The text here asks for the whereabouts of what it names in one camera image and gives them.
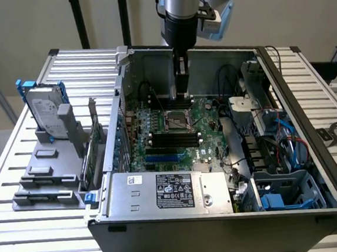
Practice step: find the black tripod pole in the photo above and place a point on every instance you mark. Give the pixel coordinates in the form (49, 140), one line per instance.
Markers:
(79, 20)
(124, 16)

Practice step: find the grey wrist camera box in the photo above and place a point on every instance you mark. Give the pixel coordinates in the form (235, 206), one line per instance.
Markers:
(210, 22)

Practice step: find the grey drive cage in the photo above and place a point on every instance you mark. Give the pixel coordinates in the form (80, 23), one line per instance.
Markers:
(295, 188)

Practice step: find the CPU socket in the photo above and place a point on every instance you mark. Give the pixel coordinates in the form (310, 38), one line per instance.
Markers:
(177, 120)

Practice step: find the hard drive in blue caddy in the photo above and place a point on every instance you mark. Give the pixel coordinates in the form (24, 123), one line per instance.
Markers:
(24, 85)

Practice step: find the green graphics card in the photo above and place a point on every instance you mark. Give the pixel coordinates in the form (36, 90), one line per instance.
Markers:
(92, 150)

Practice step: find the blue plastic latch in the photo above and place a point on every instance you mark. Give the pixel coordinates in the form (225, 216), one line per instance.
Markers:
(272, 202)

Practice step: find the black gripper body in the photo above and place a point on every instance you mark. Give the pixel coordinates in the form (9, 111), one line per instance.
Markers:
(181, 32)

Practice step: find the silver power supply unit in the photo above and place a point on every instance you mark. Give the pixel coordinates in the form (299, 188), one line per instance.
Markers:
(151, 196)

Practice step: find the green motherboard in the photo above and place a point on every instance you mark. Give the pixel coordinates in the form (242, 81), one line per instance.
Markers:
(211, 145)

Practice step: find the black RAM slot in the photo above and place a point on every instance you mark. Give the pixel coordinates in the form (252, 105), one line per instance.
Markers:
(175, 137)
(176, 144)
(175, 134)
(166, 102)
(175, 141)
(166, 106)

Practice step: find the thin metal locking lever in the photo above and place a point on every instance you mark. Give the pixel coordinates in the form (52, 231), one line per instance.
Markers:
(158, 100)
(198, 111)

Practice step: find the silver hard disk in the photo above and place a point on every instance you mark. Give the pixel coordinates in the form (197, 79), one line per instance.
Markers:
(47, 113)

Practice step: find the small blue clip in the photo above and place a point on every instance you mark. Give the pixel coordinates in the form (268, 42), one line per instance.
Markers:
(88, 198)

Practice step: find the metal disk bay cage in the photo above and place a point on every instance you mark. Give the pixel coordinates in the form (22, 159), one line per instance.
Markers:
(251, 95)

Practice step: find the grey parts rack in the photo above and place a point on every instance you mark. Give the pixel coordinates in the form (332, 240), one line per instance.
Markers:
(47, 178)

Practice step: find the open black PC case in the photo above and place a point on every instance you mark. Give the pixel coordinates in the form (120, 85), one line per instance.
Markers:
(196, 235)

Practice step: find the silver chipset heat sink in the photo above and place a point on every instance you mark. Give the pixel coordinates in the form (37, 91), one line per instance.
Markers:
(201, 166)

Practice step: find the grey case latch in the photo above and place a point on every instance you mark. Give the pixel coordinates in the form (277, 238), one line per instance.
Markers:
(122, 54)

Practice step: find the black expansion slot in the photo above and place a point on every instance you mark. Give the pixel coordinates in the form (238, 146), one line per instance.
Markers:
(160, 151)

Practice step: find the blue expansion slot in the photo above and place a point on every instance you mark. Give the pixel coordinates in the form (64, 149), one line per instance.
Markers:
(161, 158)

